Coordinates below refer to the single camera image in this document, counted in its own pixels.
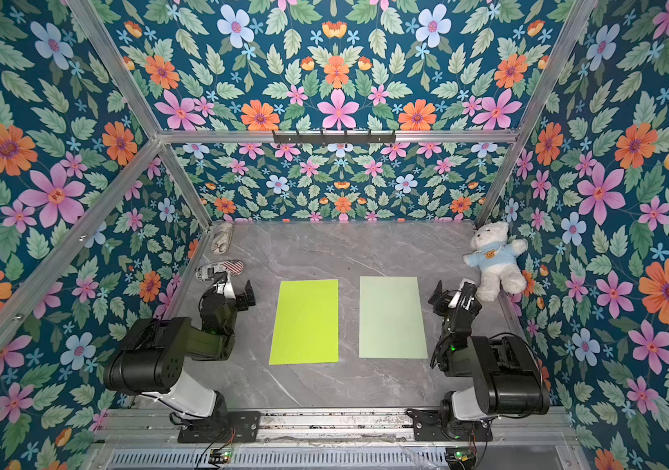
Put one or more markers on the small circuit board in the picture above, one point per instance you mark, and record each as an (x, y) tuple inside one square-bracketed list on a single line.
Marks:
[(219, 457), (460, 459)]

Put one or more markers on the left small circuit board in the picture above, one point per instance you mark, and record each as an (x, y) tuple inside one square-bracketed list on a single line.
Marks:
[(219, 457)]

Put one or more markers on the white teddy bear blue shirt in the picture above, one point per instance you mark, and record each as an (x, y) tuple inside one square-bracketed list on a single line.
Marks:
[(496, 257)]

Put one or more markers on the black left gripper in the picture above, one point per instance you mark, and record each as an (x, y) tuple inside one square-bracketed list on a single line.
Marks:
[(232, 292)]

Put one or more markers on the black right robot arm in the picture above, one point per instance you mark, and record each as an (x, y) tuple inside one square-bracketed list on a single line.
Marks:
[(506, 379)]

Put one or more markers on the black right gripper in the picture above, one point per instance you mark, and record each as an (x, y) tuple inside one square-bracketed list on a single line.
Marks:
[(452, 297)]

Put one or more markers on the pale green paper sheet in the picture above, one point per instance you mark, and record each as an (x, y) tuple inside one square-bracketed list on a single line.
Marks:
[(391, 325)]

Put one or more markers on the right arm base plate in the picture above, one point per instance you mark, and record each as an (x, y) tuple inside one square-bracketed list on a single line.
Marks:
[(432, 425)]

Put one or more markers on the bright lime green paper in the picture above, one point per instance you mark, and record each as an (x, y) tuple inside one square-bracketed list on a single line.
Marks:
[(307, 323)]

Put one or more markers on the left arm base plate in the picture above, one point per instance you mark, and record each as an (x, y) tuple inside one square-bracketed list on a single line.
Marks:
[(240, 427)]

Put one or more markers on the right small circuit board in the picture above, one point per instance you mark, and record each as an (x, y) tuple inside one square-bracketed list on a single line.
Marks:
[(460, 459)]

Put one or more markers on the black hook rail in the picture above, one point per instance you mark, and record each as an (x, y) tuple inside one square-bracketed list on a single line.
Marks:
[(321, 137)]

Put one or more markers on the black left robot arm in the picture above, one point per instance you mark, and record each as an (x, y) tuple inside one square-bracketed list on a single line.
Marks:
[(149, 361)]

